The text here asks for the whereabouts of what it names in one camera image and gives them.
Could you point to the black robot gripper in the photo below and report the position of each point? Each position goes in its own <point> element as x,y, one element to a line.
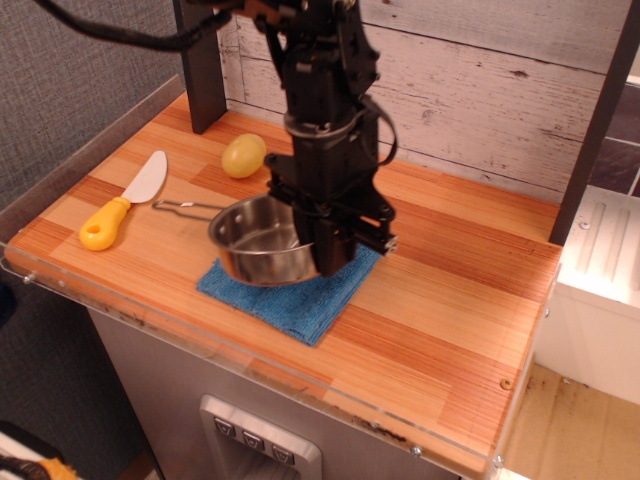
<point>329,182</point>

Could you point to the stainless steel saucepan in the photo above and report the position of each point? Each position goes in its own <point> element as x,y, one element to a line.
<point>256,239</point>

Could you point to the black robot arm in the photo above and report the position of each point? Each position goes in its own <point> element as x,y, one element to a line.
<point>326,66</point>

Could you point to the blue folded towel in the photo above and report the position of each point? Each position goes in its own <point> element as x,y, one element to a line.
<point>304,311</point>

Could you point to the yellow toy potato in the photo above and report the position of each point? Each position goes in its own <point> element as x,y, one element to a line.
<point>244,156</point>

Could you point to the clear acrylic edge guard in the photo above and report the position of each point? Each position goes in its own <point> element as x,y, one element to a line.
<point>428,356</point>

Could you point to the silver dispenser button panel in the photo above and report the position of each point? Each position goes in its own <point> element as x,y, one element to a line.
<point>245,446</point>

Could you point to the grey toy fridge cabinet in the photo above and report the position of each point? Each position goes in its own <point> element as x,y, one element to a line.
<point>164,384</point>

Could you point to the white toy sink unit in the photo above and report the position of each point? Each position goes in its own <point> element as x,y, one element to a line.
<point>590,327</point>

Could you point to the orange yellow object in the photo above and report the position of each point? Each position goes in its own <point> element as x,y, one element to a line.
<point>57,470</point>

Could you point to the dark grey left post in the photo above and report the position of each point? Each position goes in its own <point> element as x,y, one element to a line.
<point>204,83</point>

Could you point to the dark grey post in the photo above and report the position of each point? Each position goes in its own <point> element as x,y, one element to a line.
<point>606,105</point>
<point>204,83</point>

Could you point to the yellow handled toy knife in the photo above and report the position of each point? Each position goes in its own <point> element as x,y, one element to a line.
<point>101,230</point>

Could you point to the dark grey right post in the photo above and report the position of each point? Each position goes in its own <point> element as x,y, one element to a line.
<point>606,105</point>

